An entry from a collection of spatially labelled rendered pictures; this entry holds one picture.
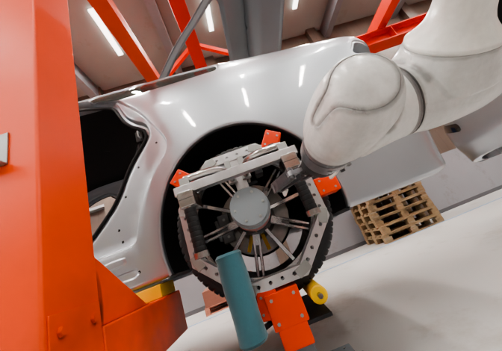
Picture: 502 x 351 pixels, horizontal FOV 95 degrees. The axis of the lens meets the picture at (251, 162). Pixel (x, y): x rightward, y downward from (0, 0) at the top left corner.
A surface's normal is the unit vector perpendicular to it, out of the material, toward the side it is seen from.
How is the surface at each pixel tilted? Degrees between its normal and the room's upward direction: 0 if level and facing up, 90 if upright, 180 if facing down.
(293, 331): 90
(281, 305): 90
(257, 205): 90
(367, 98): 107
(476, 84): 144
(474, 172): 90
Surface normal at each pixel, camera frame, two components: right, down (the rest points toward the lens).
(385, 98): -0.01, -0.03
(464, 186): -0.01, -0.37
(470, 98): 0.25, 0.58
